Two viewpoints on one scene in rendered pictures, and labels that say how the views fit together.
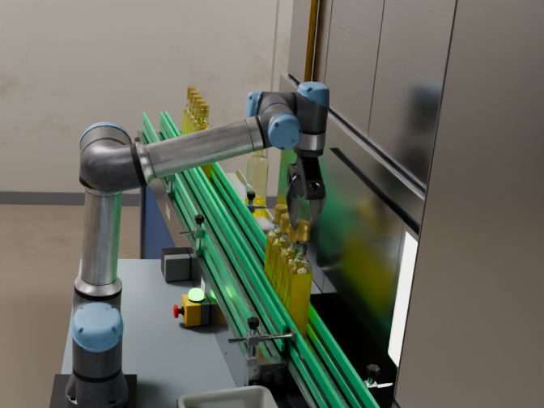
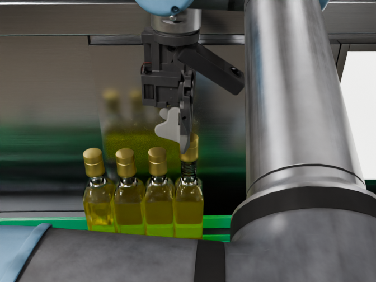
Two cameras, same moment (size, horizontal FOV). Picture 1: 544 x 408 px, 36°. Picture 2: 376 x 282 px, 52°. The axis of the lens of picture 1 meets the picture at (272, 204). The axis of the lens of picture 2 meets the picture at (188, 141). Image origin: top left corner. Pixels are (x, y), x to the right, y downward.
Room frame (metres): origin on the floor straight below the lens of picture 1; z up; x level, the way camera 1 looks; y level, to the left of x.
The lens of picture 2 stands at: (1.73, 0.47, 1.57)
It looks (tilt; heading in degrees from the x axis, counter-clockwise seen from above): 33 degrees down; 288
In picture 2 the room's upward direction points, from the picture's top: straight up
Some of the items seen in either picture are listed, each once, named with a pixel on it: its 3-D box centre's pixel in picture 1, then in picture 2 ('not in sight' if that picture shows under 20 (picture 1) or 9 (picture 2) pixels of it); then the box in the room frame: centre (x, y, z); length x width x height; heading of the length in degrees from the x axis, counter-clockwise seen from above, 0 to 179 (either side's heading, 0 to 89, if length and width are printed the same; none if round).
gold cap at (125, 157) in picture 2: (286, 223); (126, 162); (2.01, -0.04, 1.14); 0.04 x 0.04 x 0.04
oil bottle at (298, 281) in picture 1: (296, 295); (188, 221); (1.90, -0.08, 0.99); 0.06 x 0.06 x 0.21; 18
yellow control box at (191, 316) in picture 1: (194, 310); not in sight; (2.13, 0.20, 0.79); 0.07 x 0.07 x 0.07; 19
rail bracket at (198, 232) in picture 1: (191, 236); not in sight; (2.29, 0.23, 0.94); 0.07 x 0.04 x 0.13; 109
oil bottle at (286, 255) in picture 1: (290, 285); (160, 221); (1.96, -0.06, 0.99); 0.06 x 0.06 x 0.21; 18
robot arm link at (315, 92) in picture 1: (311, 107); not in sight; (1.92, -0.07, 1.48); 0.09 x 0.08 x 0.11; 103
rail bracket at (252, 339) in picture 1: (261, 340); not in sight; (1.74, 0.00, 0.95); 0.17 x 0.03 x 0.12; 109
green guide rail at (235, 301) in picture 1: (184, 201); not in sight; (2.60, 0.29, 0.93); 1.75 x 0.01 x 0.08; 19
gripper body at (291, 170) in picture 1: (305, 169); (171, 66); (1.93, -0.08, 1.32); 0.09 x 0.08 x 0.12; 13
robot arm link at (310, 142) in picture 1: (308, 138); (175, 16); (1.92, -0.07, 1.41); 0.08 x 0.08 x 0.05
